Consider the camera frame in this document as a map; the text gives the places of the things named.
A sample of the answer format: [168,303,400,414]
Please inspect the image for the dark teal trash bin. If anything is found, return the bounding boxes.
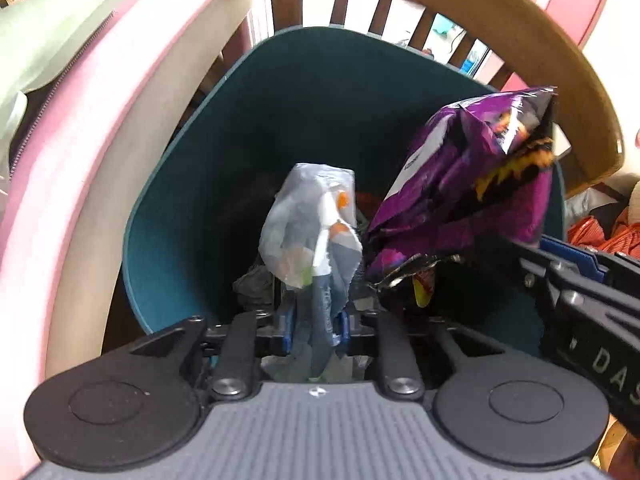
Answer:
[122,27,564,356]

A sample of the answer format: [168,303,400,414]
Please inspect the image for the orange red cloth pile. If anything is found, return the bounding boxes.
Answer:
[567,207,639,259]

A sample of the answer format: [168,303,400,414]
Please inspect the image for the pink white cabinet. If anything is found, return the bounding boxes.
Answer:
[499,0,640,111]

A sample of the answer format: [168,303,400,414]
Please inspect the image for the purple snack bag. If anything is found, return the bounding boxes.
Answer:
[363,87,556,284]

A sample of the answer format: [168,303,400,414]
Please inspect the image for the white wrapper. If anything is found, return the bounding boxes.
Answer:
[259,162,362,382]

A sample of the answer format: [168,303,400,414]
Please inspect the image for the brown wooden chair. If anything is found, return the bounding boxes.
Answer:
[271,0,624,195]

